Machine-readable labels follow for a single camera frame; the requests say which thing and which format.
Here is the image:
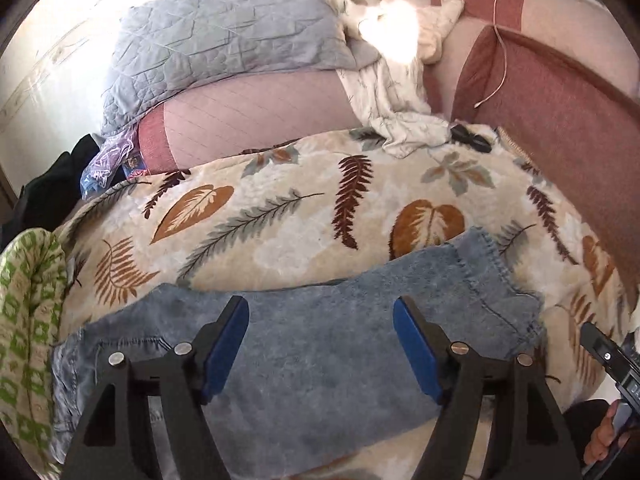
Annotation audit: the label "leaf-print blanket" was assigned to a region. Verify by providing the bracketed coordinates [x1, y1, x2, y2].
[52, 127, 640, 480]

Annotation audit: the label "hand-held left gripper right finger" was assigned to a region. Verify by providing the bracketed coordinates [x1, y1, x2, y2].
[393, 296, 583, 480]

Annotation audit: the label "white floral cloth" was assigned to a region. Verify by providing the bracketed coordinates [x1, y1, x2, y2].
[336, 55, 451, 158]

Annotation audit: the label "cream garment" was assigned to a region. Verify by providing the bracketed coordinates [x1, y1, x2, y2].
[327, 0, 466, 66]

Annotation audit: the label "grey quilted blanket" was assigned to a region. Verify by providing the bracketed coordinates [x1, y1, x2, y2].
[100, 0, 381, 136]

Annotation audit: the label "pink mattress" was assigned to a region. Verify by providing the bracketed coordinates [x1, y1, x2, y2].
[137, 67, 361, 176]

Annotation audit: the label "person's dark clothing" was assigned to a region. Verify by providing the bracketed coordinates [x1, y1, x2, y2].
[562, 399, 621, 480]

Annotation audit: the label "purple plastic bag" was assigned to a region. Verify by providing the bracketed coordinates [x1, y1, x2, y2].
[80, 127, 151, 201]

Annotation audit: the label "small black object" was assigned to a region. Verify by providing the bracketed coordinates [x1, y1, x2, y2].
[450, 122, 493, 153]

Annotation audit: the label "green patterned cloth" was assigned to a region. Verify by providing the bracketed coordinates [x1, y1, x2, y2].
[0, 227, 68, 476]

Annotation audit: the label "beige cable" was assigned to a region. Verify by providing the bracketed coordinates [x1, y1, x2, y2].
[474, 0, 533, 108]

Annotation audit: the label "person's right hand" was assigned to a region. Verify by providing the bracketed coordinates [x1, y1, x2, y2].
[582, 402, 632, 467]

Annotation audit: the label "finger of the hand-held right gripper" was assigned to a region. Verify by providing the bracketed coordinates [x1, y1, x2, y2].
[580, 322, 626, 378]

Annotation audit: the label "blue denim pants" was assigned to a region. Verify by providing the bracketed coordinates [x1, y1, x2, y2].
[50, 227, 548, 478]

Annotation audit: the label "black cloth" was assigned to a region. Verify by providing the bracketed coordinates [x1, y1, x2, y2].
[0, 132, 103, 251]

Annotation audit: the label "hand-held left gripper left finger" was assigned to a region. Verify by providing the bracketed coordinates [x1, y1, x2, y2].
[60, 296, 250, 480]

